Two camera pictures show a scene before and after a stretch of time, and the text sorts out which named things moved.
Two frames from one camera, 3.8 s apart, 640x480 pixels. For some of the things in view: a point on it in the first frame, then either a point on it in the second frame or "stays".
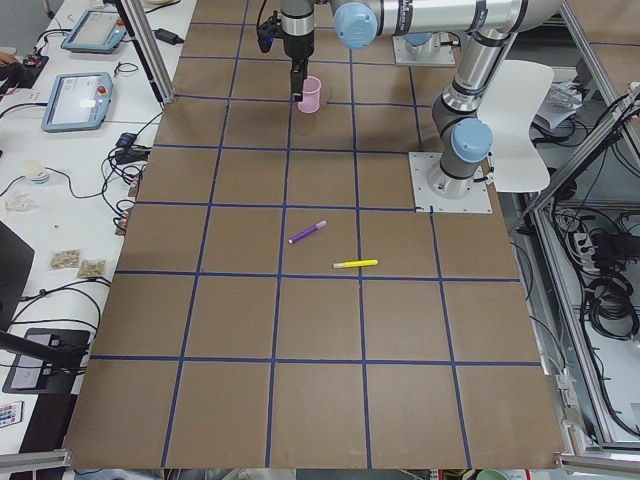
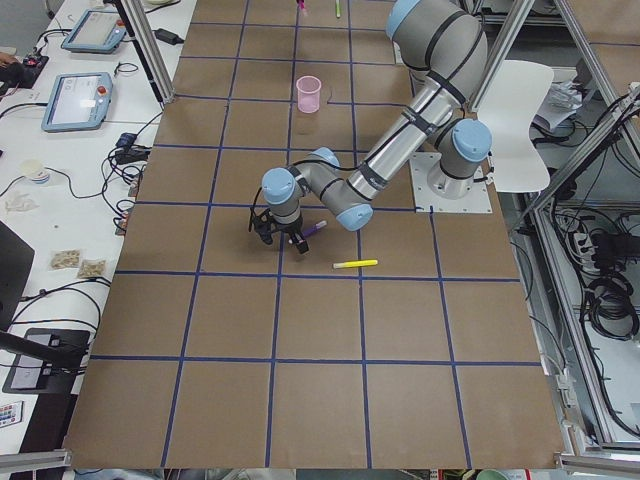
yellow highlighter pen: [348, 264] stays
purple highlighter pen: [307, 232] stays
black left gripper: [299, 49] to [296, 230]
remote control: [11, 413] stays
